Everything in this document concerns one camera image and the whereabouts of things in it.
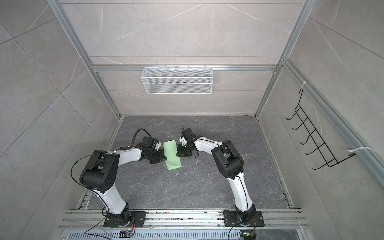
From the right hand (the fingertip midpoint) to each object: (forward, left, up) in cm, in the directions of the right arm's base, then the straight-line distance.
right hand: (176, 153), depth 96 cm
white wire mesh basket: (+41, -1, +28) cm, 50 cm away
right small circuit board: (-44, -37, -2) cm, 57 cm away
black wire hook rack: (-16, -69, +28) cm, 76 cm away
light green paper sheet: (+3, +4, 0) cm, 5 cm away
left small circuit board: (-42, +23, -2) cm, 48 cm away
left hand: (-1, +6, 0) cm, 6 cm away
